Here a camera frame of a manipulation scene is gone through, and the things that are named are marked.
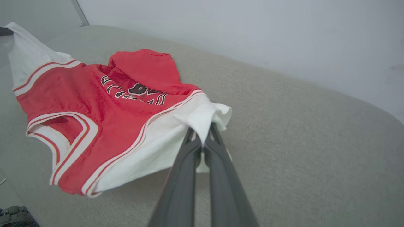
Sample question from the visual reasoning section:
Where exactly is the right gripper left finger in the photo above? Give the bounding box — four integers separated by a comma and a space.
148, 127, 202, 227

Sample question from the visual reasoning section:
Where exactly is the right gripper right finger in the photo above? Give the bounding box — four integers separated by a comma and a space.
204, 123, 260, 227

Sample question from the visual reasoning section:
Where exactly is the grey fabric sofa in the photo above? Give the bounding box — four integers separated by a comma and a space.
0, 25, 404, 227

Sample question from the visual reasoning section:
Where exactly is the red and white jersey shirt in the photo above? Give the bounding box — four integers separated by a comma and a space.
6, 22, 233, 198

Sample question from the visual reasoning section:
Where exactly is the dark ribbed object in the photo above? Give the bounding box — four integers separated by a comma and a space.
0, 206, 40, 227

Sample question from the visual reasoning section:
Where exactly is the grey metal bar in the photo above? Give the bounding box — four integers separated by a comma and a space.
70, 0, 90, 27

